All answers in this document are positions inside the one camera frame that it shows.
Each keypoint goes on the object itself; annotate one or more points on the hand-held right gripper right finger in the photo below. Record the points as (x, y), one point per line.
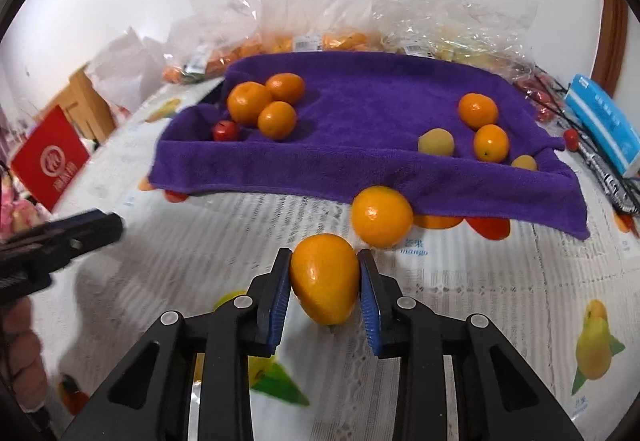
(370, 306)

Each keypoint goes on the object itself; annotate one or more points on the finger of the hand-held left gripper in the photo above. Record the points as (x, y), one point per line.
(85, 231)

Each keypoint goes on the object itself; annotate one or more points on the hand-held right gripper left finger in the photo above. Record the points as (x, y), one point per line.
(279, 303)

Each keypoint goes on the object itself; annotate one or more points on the oval orange fruit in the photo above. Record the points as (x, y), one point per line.
(325, 278)

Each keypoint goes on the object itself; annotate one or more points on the small red fruit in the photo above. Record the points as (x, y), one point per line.
(225, 131)
(571, 139)

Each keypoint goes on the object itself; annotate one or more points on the yellow round fruit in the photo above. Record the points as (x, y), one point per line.
(436, 142)
(523, 163)

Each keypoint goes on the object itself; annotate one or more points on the small round orange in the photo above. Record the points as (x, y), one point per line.
(277, 120)
(286, 87)

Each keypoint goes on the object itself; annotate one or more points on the large round orange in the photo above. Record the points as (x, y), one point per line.
(248, 102)

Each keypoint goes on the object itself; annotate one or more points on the clear bag of red fruits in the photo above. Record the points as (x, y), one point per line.
(540, 93)

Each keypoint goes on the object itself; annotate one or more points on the person's left hand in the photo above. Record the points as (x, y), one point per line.
(25, 361)

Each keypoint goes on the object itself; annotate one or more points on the pink floral object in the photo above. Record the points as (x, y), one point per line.
(17, 211)

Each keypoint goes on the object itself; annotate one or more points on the red box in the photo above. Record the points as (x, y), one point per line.
(50, 158)

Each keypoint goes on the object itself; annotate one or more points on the fruit print tablecloth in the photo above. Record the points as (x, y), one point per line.
(200, 241)

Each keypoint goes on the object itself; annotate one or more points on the cardboard box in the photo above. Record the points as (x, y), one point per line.
(87, 101)

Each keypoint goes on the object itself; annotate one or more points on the purple towel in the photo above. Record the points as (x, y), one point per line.
(360, 121)

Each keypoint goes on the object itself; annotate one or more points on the crumpled clear plastic bag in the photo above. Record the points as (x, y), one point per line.
(215, 21)

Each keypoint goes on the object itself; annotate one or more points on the black white patterned pouch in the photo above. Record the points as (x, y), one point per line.
(607, 181)

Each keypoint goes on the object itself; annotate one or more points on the blue tissue pack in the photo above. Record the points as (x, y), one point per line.
(605, 121)

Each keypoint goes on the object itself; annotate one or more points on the brown wooden frame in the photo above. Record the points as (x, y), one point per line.
(611, 31)

